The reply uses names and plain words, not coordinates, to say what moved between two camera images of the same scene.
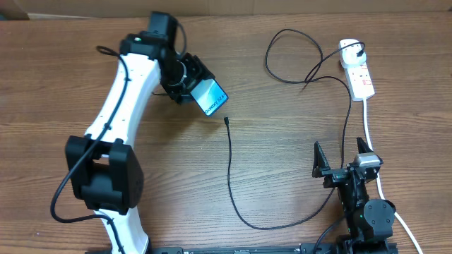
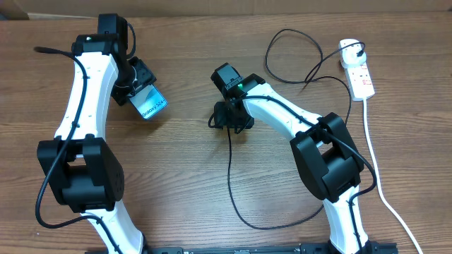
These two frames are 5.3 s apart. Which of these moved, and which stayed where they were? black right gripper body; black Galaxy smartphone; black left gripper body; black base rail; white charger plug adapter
Moved: black right gripper body; black Galaxy smartphone; black left gripper body
Stayed: black base rail; white charger plug adapter
